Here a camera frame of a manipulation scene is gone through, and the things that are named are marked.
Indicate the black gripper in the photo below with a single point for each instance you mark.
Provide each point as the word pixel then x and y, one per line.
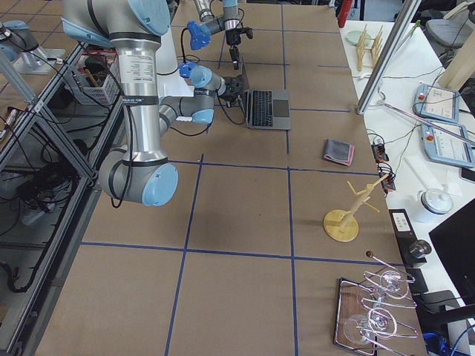
pixel 233 37
pixel 234 86

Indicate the grey laptop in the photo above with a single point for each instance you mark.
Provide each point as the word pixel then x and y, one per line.
pixel 265 109

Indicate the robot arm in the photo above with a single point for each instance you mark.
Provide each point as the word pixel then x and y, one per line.
pixel 155 91
pixel 229 22

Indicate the blue desk lamp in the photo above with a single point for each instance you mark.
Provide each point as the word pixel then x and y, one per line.
pixel 199 38

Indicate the pale green plate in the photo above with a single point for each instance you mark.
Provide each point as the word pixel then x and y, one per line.
pixel 353 37

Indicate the dark folded wallet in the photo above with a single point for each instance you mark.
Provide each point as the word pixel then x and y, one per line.
pixel 339 152

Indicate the wooden dish rack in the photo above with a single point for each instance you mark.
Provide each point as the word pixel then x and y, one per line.
pixel 369 45

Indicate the white plastic basket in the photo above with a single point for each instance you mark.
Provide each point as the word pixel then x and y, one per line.
pixel 90 77

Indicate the wooden mug tree stand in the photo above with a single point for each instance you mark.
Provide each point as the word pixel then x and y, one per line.
pixel 341 225

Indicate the teach pendant far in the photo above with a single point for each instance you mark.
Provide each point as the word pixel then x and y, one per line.
pixel 432 102

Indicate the teach pendant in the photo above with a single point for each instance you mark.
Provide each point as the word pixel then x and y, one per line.
pixel 432 102
pixel 445 148

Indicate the teach pendant near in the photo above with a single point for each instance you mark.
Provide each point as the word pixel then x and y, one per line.
pixel 445 148

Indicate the white enamel pot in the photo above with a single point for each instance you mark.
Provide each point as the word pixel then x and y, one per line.
pixel 430 204

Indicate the black monitor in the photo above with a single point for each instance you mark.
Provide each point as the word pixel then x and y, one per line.
pixel 453 241

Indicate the wine glass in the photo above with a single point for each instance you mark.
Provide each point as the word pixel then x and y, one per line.
pixel 357 330

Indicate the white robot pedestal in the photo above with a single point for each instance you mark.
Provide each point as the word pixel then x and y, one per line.
pixel 169 81

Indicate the aluminium frame post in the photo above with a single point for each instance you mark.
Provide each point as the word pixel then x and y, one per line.
pixel 387 52

